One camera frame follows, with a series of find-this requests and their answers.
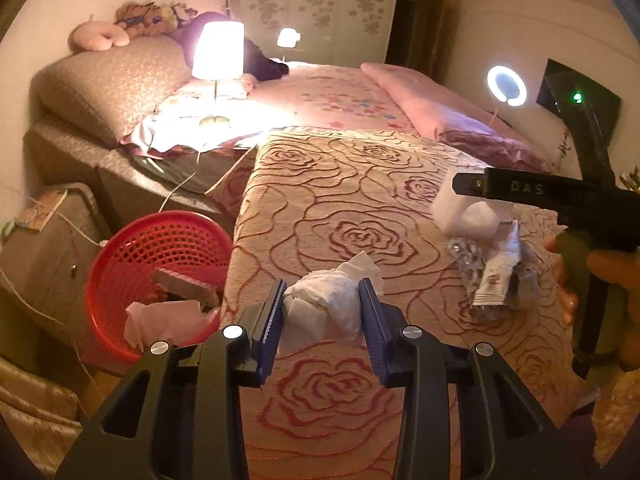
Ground floral sliding wardrobe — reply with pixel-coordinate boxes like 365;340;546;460
233;0;396;67

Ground small distant lamp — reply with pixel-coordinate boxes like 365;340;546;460
277;27;302;63

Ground brown bedside cabinet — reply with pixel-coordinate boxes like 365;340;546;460
1;183;112;346

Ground pink floral bed sheet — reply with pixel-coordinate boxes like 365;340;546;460
122;62;416;157

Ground brown plush toys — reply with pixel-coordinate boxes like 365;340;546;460
115;2;198;39

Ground white cardboard box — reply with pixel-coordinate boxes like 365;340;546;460
152;268;221;311

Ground small book on cabinet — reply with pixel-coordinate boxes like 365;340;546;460
16;188;67;232

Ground pink neck pillow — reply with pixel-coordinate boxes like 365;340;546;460
70;21;130;51

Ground red plastic mesh basket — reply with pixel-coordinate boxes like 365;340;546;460
85;210;232;364

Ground brown patterned headboard cushion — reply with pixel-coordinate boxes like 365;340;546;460
32;36;191;148

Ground beige curtain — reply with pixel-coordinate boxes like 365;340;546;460
1;359;82;479

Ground wall mounted black television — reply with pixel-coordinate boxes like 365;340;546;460
536;58;622;148

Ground white tissue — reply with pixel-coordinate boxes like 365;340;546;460
278;252;384;356

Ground right hand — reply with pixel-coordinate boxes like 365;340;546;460
543;236;640;372

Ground white foam block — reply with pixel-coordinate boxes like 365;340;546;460
431;167;513;240

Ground silver pill blister pack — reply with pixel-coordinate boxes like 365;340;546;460
447;237;539;312

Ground white charger cable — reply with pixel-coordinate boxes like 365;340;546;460
0;171;199;386

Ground folded pink quilt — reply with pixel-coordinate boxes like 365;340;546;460
360;62;553;174

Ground white ring light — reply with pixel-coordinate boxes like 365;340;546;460
486;65;528;124

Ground white shade table lamp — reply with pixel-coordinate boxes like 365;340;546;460
192;21;244;127

